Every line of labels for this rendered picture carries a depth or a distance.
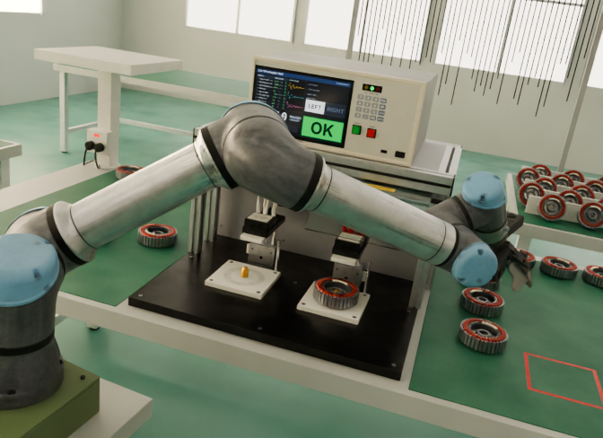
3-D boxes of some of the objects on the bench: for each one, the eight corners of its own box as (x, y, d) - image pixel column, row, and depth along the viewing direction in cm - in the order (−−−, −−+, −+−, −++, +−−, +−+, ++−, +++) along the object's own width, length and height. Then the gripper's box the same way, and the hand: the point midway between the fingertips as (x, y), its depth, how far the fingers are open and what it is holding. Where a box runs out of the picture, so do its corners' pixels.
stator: (511, 316, 157) (514, 303, 156) (477, 320, 152) (481, 308, 151) (482, 296, 166) (485, 284, 165) (450, 300, 162) (453, 287, 160)
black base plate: (399, 381, 122) (401, 372, 122) (127, 305, 138) (127, 296, 137) (423, 290, 166) (424, 283, 165) (214, 240, 181) (214, 232, 180)
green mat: (747, 485, 106) (747, 484, 106) (408, 389, 120) (408, 389, 120) (631, 281, 192) (631, 281, 192) (441, 240, 206) (441, 239, 206)
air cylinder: (358, 288, 157) (362, 269, 155) (331, 281, 158) (334, 262, 157) (362, 280, 161) (365, 262, 160) (336, 274, 163) (338, 256, 161)
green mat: (115, 306, 136) (115, 305, 136) (-95, 247, 151) (-95, 246, 151) (259, 200, 222) (259, 199, 222) (117, 169, 237) (117, 168, 237)
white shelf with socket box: (126, 199, 204) (131, 65, 189) (36, 179, 213) (33, 48, 198) (176, 177, 236) (182, 60, 221) (95, 159, 245) (97, 46, 230)
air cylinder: (273, 267, 162) (275, 248, 161) (247, 260, 164) (249, 242, 162) (278, 260, 167) (281, 242, 165) (254, 254, 169) (256, 236, 167)
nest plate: (260, 300, 144) (261, 294, 143) (204, 284, 147) (205, 280, 147) (280, 275, 157) (281, 272, 157) (228, 263, 161) (229, 258, 161)
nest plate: (357, 325, 138) (358, 320, 138) (296, 309, 142) (297, 304, 141) (369, 298, 152) (370, 293, 151) (313, 284, 155) (314, 280, 155)
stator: (493, 361, 134) (497, 346, 133) (449, 339, 141) (452, 326, 140) (512, 344, 143) (516, 330, 141) (469, 325, 149) (473, 311, 148)
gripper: (433, 232, 125) (446, 279, 139) (525, 267, 113) (528, 314, 128) (453, 202, 127) (464, 250, 142) (544, 233, 116) (545, 283, 131)
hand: (500, 271), depth 136 cm, fingers open, 14 cm apart
